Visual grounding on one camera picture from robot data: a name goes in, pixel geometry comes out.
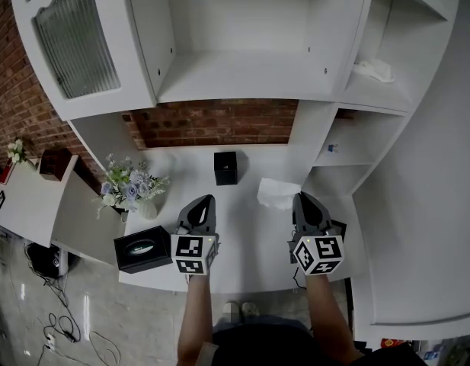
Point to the white tissue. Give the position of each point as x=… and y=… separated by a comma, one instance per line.
x=375, y=70
x=274, y=193

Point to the person's shoe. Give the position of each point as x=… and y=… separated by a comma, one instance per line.
x=231, y=312
x=250, y=309

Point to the white power strip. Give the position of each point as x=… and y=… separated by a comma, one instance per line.
x=50, y=342

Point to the small black framed card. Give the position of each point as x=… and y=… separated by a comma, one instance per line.
x=0, y=199

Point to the white side table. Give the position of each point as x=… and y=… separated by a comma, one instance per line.
x=29, y=212

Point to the white ribbed vase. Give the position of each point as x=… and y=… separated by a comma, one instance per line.
x=148, y=210

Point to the red book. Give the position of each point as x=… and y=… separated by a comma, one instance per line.
x=6, y=172

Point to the white flowers in small vase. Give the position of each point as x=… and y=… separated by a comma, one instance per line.
x=16, y=151

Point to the black tissue box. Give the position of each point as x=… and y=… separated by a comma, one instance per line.
x=143, y=257

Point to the red packet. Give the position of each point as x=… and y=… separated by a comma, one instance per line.
x=391, y=344

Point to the person's black shirt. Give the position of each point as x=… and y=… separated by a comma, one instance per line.
x=276, y=349

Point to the black bag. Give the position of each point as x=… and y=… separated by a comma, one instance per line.
x=44, y=259

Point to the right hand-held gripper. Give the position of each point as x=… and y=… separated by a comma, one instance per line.
x=318, y=252

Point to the white shelf cabinet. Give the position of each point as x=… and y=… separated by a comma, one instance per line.
x=238, y=33

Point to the blue white flower bouquet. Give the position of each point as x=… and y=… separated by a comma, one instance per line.
x=130, y=187

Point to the black cube box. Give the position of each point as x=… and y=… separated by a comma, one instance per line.
x=226, y=170

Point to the person's right forearm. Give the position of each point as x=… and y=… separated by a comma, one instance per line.
x=330, y=311

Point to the person's left shoe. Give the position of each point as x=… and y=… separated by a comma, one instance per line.
x=231, y=312

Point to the person's right shoe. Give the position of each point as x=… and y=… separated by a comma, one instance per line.
x=250, y=309

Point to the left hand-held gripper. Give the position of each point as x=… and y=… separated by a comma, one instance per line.
x=190, y=254

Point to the person's left forearm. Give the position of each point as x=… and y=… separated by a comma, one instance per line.
x=196, y=318

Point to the blue packet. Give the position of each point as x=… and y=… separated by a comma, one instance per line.
x=432, y=356

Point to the person's blue jeans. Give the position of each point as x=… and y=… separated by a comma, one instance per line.
x=265, y=320

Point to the black power adapter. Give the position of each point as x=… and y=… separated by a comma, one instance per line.
x=70, y=336

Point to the blue binder clip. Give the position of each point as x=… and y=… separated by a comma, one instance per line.
x=333, y=148

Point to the brown wooden organizer box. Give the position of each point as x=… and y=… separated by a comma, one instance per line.
x=55, y=164

